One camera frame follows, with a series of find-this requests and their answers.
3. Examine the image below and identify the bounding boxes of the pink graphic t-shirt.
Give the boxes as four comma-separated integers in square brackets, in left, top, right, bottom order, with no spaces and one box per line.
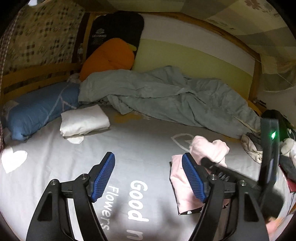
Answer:
[170,136,230,214]

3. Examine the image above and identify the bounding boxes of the folded cream and grey clothes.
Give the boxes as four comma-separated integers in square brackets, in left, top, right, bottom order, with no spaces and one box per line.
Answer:
[240,135,263,164]

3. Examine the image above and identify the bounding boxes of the black clothes pile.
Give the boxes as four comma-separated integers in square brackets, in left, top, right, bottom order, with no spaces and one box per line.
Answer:
[261,109,295,142]

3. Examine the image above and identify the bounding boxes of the person's right hand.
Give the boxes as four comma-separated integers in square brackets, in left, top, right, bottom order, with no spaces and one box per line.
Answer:
[266,216,291,240]

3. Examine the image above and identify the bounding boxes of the dark grey folded garment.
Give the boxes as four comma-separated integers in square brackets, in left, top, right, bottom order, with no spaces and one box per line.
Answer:
[279,155,296,182]

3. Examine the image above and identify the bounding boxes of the white crumpled garment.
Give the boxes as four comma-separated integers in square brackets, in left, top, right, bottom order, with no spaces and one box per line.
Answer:
[280,138,295,160]

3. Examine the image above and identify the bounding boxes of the folded white cloth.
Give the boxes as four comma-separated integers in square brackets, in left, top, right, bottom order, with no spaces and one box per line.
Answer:
[60,105,110,137]

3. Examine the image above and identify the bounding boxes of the blue pillow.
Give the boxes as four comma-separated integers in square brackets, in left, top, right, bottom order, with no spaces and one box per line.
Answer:
[3,82,80,141]

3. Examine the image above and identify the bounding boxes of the grey-green crumpled duvet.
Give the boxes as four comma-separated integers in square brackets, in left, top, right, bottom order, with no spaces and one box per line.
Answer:
[78,66,260,138]

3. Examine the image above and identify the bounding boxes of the orange plush cushion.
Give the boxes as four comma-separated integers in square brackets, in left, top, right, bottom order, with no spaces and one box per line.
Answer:
[79,38,135,82]

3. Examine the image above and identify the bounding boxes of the patterned bed curtain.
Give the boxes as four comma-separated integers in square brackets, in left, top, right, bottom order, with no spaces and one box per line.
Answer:
[1,1,85,75]

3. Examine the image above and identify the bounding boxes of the black bag on headboard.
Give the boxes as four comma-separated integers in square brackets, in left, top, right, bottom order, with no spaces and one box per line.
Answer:
[86,11,144,57]

